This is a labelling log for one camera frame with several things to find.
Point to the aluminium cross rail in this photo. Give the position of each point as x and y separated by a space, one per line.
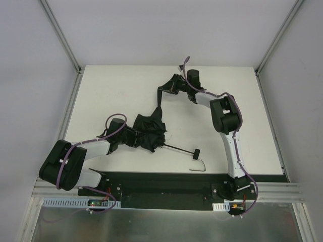
281 193

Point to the left circuit board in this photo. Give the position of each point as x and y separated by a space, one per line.
97 203

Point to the left aluminium frame post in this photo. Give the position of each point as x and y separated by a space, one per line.
60 35

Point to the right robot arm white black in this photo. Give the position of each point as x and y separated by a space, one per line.
226 119

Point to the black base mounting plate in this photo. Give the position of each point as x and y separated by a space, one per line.
172 191

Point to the aluminium frame post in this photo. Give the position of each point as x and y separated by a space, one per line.
297 5
60 35

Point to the black folding umbrella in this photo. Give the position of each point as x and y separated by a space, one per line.
150 130

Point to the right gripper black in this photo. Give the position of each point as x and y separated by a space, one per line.
173 84

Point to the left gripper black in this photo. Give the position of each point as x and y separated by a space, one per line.
135 139

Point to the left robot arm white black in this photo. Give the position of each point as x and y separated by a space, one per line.
63 166

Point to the right white cable duct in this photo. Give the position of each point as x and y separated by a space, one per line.
221 207

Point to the circuit board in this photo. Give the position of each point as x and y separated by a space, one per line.
97 203
238 206

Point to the left white cable duct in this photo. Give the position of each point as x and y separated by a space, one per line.
75 203

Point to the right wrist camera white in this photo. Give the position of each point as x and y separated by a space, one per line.
181 67

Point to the white cable duct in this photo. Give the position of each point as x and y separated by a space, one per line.
221 207
75 203

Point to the right circuit board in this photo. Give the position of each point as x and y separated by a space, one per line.
238 206

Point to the right aluminium frame post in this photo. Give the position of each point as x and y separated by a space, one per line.
297 5

